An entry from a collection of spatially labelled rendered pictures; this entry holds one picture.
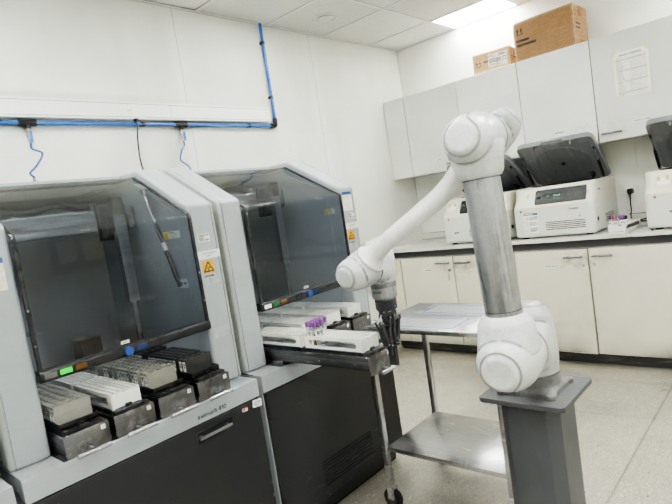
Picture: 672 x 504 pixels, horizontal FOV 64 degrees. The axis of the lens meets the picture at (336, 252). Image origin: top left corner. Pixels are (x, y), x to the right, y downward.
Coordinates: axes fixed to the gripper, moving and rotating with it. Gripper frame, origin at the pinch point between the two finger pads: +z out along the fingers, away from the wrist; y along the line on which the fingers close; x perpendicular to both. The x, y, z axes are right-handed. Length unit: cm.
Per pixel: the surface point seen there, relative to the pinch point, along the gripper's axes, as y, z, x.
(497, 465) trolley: -31, 52, 17
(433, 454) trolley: -29, 52, -10
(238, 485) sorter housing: 38, 42, -52
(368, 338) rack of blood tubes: 0.9, -5.6, -9.6
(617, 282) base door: -229, 22, 13
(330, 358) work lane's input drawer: 6.6, 1.2, -24.6
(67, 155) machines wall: 26, -102, -172
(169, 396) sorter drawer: 58, 0, -52
